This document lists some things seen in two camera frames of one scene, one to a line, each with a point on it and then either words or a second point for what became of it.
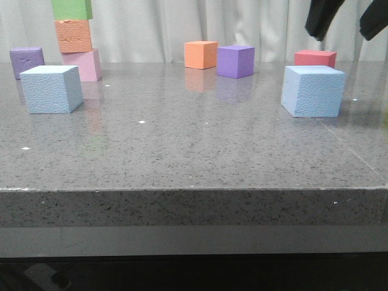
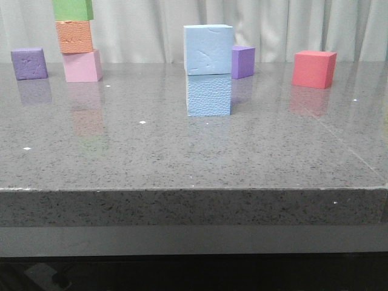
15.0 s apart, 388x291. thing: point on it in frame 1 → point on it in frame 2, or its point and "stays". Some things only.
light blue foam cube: [52, 89] → [208, 48]
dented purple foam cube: [25, 59] stays
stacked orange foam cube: [74, 35] stays
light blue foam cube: [312, 91] → [209, 94]
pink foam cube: [88, 64] stays
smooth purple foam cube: [236, 61] stays
